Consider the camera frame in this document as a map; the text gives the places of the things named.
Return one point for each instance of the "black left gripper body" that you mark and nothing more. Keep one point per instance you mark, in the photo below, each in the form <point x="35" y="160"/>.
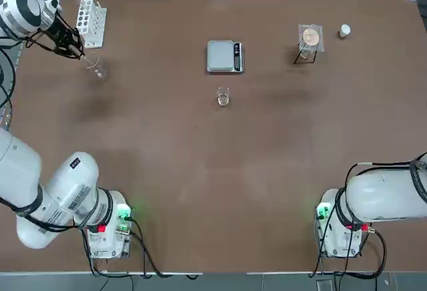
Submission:
<point x="61" y="32"/>

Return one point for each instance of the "small glass beaker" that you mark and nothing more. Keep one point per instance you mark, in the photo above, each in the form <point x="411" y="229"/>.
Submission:
<point x="223" y="100"/>

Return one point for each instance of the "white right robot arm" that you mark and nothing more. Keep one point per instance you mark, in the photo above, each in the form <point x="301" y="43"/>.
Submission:
<point x="377" y="194"/>

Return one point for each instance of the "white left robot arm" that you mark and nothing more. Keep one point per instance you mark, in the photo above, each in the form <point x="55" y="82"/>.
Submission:
<point x="66" y="191"/>

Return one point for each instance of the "silver digital balance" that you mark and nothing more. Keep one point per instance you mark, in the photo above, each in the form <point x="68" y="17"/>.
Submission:
<point x="220" y="54"/>

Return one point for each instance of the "white test tube rack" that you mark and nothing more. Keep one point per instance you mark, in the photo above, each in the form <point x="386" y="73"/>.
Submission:
<point x="83" y="17"/>

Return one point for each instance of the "black tripod stand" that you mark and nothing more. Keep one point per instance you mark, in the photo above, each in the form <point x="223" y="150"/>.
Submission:
<point x="303" y="62"/>

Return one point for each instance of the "glass alcohol lamp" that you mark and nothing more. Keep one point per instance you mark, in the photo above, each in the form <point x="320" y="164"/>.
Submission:
<point x="304" y="54"/>

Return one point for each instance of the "small white jar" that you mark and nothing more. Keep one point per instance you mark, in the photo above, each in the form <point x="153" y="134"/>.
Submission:
<point x="344" y="31"/>

